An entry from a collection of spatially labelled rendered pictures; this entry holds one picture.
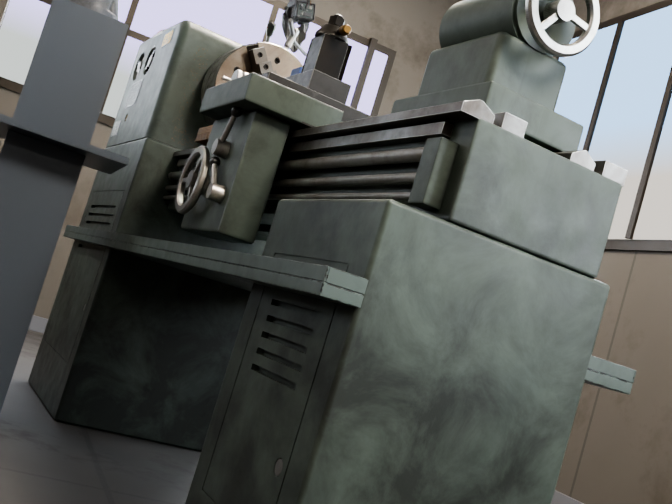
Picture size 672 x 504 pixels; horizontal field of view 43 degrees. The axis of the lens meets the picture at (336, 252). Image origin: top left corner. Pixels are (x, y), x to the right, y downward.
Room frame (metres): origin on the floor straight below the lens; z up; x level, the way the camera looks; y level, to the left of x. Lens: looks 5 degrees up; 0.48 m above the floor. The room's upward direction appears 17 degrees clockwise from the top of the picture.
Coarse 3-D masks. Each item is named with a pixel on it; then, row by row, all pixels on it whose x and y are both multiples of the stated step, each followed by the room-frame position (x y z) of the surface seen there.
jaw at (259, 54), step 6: (252, 48) 2.47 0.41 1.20; (258, 48) 2.44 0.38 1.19; (264, 48) 2.44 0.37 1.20; (252, 54) 2.44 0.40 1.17; (258, 54) 2.44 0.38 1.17; (264, 54) 2.44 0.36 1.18; (252, 60) 2.45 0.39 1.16; (258, 60) 2.44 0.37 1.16; (264, 60) 2.45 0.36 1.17; (252, 66) 2.47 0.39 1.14; (258, 66) 2.43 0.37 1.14; (264, 66) 2.43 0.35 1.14; (270, 66) 2.44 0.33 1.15; (258, 72) 2.44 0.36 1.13; (264, 72) 2.43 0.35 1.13; (276, 72) 2.43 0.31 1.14
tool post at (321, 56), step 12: (324, 36) 1.92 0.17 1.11; (312, 48) 1.96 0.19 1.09; (324, 48) 1.92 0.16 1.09; (336, 48) 1.93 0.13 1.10; (348, 48) 1.95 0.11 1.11; (312, 60) 1.94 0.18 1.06; (324, 60) 1.92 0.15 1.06; (336, 60) 1.94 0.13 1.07; (324, 72) 1.93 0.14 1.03; (336, 72) 1.94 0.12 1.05
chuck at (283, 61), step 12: (240, 48) 2.45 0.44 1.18; (276, 48) 2.50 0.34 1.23; (228, 60) 2.44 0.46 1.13; (240, 60) 2.46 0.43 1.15; (276, 60) 2.51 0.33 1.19; (288, 60) 2.52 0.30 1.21; (216, 72) 2.45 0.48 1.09; (228, 72) 2.45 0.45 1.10; (252, 72) 2.48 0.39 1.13; (288, 72) 2.53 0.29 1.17; (216, 84) 2.44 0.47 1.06
